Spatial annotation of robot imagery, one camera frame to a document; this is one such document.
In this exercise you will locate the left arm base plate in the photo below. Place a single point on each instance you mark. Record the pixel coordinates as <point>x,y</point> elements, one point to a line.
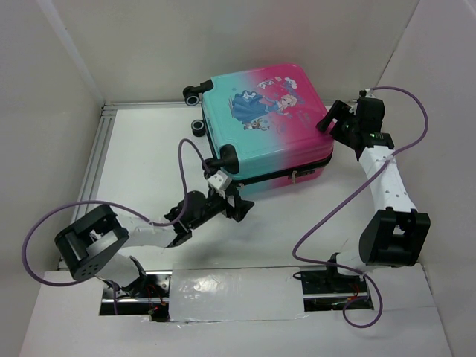
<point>155,290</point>

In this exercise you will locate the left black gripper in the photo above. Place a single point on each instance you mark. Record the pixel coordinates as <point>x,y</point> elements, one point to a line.
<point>240,206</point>

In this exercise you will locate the pink hard-shell suitcase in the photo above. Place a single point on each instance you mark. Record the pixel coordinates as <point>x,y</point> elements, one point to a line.
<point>261,125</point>

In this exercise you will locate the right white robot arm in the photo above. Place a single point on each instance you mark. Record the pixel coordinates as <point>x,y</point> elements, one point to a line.
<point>395,235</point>

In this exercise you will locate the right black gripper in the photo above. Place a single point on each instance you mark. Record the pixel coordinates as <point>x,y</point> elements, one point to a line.
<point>341,121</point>

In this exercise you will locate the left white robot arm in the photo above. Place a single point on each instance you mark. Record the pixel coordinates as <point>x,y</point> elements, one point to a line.
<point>90,246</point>

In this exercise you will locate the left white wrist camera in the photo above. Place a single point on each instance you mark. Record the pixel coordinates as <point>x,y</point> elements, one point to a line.
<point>219,182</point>

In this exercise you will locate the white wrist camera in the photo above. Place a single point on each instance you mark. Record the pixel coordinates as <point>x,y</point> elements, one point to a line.
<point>366,93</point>
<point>219,182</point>

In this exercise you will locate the white glossy cover sheet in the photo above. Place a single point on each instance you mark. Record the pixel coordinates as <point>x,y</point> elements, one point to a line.
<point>236,294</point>

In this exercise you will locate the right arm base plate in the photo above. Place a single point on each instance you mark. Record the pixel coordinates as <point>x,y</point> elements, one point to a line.
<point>321,283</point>

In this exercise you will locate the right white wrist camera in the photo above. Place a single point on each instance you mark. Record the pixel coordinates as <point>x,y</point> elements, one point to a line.
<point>366,93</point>

